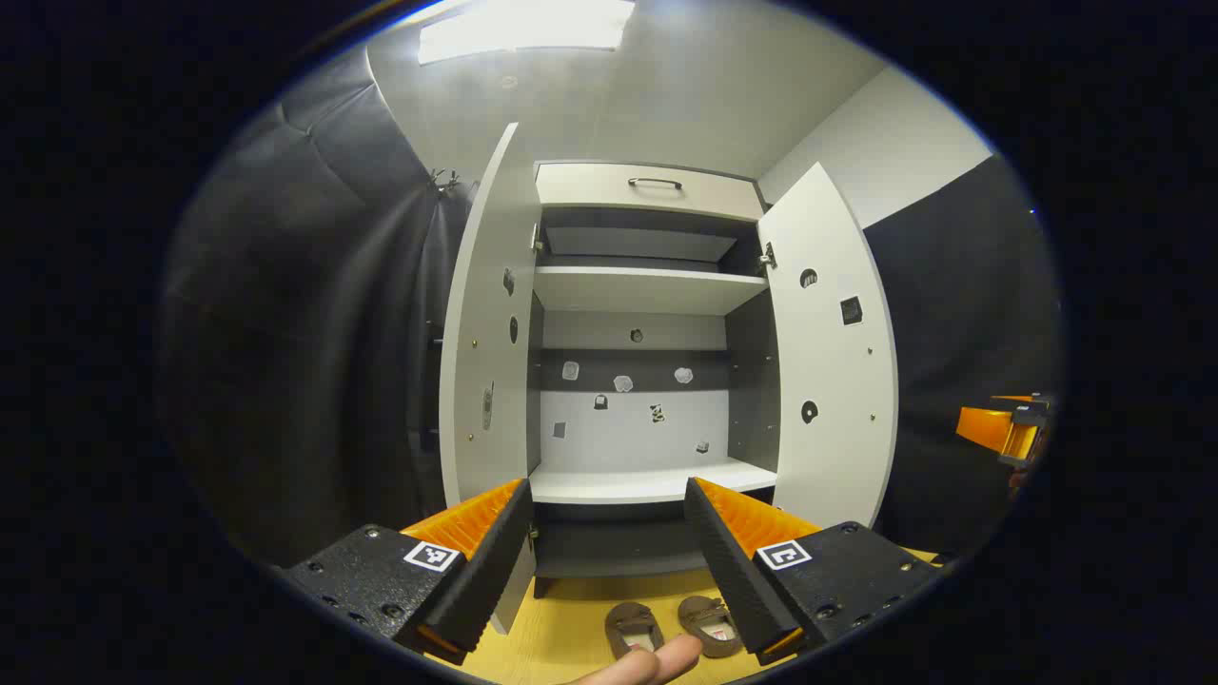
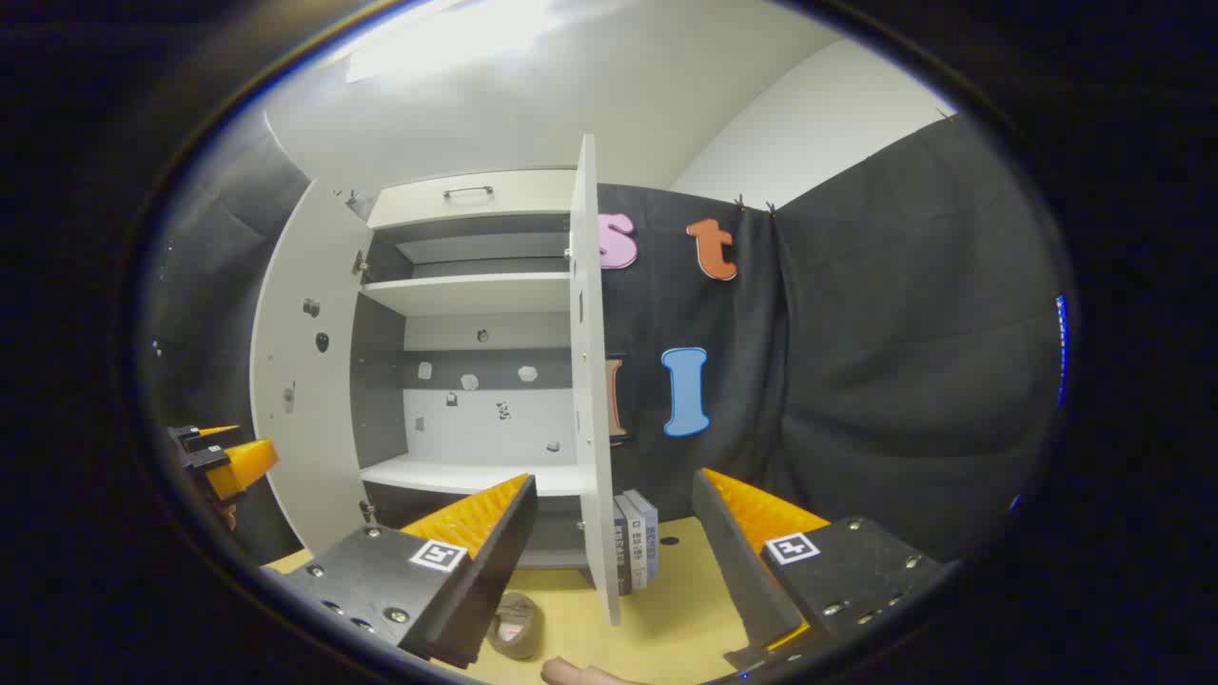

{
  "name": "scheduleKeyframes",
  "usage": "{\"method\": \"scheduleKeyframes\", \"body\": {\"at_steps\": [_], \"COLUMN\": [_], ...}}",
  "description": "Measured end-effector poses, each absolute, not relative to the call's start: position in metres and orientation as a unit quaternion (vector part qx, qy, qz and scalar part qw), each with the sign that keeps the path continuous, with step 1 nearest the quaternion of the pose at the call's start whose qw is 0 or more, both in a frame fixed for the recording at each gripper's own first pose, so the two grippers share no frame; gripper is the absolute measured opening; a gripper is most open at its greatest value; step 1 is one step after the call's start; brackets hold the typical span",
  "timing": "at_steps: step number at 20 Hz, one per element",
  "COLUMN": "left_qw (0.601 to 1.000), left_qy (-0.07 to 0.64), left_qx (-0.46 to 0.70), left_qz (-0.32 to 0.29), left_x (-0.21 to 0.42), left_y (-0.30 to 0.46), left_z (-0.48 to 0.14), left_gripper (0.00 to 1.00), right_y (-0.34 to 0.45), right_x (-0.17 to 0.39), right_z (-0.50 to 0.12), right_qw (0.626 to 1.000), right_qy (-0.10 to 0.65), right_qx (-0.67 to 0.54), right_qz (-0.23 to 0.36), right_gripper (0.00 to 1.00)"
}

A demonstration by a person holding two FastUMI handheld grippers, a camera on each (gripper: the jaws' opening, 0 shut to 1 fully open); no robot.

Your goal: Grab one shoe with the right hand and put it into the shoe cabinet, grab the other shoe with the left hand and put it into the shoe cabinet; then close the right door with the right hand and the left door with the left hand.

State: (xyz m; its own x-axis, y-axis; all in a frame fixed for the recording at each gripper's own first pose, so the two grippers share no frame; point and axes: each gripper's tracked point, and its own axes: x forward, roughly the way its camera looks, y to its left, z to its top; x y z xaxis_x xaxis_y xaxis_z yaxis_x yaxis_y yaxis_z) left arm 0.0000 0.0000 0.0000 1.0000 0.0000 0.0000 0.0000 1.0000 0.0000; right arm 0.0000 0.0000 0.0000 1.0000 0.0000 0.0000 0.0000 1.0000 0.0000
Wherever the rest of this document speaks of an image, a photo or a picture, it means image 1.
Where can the ceiling light panel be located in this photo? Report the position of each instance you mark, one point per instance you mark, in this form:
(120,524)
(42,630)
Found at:
(523,29)

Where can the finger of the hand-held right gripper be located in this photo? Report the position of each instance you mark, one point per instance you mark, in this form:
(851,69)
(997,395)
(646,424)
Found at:
(985,428)

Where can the white cabinet door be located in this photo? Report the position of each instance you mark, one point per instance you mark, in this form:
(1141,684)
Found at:
(485,362)
(833,381)

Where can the white cabinet drawer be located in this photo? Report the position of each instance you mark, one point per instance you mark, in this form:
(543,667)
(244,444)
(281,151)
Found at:
(590,195)

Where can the white and grey shoe cabinet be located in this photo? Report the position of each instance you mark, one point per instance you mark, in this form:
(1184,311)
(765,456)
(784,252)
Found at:
(633,290)

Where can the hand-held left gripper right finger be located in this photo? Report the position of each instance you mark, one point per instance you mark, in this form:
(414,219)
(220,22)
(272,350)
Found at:
(728,561)

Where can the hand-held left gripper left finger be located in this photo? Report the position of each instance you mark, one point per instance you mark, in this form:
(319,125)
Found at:
(495,557)

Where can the brown fuzzy shoe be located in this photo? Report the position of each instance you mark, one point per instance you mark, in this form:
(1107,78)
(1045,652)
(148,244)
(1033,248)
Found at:
(709,618)
(633,623)

